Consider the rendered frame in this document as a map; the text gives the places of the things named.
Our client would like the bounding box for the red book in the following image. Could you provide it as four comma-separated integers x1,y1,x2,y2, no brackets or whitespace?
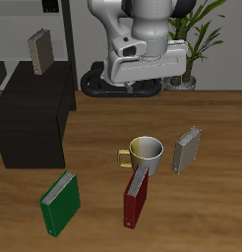
122,163,151,230

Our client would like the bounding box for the dark brown wooden cabinet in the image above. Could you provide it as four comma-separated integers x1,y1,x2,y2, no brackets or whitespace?
0,60,78,170

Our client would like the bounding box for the tan book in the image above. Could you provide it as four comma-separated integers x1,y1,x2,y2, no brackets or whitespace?
171,126,203,175
27,28,56,77

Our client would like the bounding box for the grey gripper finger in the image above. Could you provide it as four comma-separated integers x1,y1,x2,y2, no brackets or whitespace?
123,81,134,95

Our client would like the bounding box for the white-yellow mug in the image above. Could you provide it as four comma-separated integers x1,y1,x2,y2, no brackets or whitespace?
117,135,165,178

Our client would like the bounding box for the green book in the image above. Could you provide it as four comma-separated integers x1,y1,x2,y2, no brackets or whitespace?
38,169,83,238

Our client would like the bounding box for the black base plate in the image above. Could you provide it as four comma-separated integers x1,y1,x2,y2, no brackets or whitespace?
80,61,163,98

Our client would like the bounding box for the green pot plant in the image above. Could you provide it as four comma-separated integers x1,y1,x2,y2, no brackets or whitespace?
162,0,228,93

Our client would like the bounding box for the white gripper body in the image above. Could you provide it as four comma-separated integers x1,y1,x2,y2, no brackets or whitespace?
107,39,190,86

